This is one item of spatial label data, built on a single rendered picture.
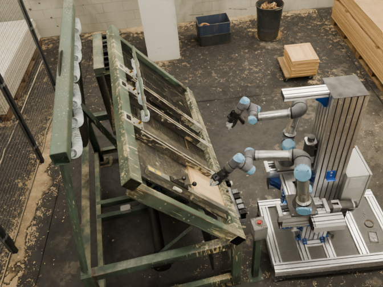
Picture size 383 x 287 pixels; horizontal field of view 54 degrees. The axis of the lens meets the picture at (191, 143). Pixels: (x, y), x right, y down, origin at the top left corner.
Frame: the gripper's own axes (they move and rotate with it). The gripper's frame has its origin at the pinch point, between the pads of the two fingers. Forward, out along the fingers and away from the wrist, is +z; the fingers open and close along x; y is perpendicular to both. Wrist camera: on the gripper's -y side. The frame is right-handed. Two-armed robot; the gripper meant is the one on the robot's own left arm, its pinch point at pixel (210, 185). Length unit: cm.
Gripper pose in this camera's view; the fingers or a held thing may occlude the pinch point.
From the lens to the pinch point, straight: 288.4
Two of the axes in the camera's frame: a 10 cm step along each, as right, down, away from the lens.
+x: -6.1, -7.5, 2.4
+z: -5.8, 6.3, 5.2
